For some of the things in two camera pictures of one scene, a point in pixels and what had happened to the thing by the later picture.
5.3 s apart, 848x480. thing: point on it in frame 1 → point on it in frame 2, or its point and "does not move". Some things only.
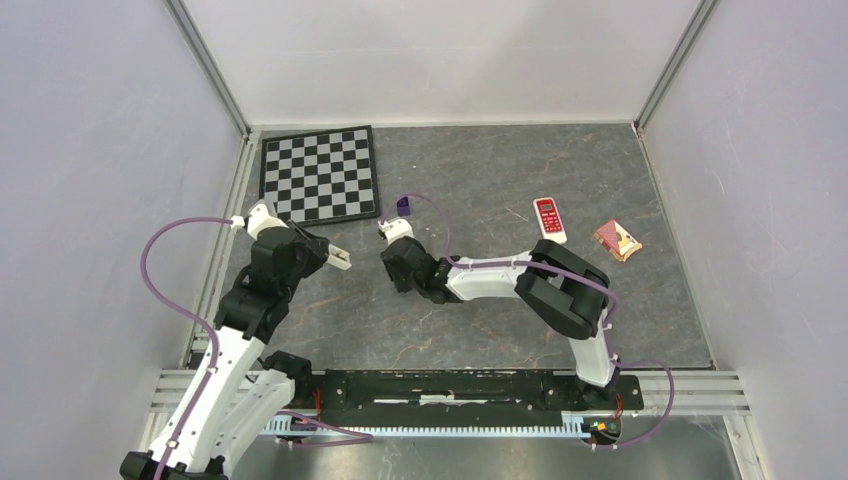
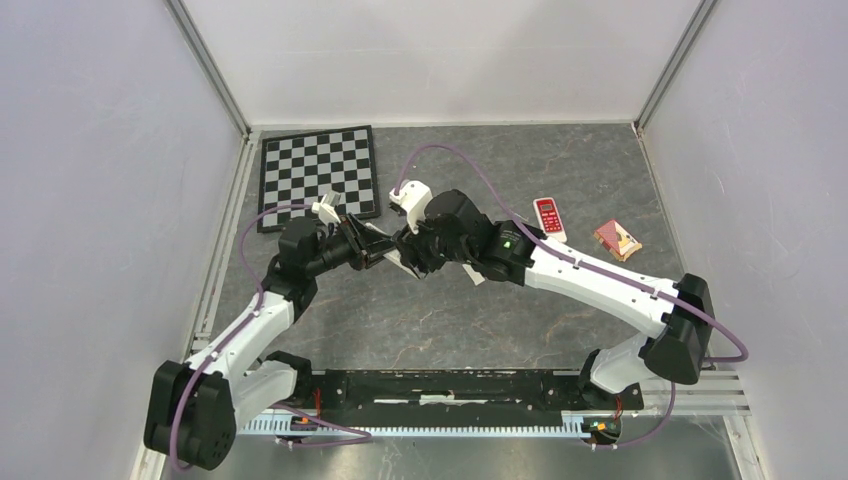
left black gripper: [316, 247] → [377, 246]
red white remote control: [550, 220] does not move
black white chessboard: [321, 177] does not move
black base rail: [454, 397] does not move
